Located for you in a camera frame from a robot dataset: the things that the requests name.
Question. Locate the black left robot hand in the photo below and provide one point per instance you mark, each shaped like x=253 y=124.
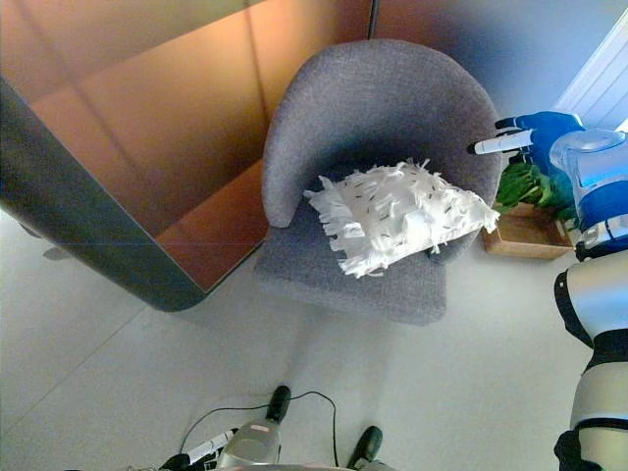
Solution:
x=203 y=450

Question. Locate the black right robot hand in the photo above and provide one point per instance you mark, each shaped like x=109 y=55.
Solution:
x=544 y=132

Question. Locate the white fringed pillow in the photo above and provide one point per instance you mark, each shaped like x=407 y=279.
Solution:
x=392 y=216

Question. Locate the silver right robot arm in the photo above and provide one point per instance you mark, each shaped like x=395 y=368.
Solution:
x=596 y=294

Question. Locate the white window curtain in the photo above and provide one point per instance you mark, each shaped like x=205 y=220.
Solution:
x=596 y=73

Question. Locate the wooden planter box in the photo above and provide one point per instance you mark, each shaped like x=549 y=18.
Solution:
x=527 y=235

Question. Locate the silver right robot leg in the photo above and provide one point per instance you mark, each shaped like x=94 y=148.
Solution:
x=368 y=444

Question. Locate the grey fabric armchair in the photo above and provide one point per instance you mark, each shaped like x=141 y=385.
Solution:
x=373 y=103

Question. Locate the orange wooden cabinet grey edge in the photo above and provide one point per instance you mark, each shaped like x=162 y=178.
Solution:
x=137 y=137

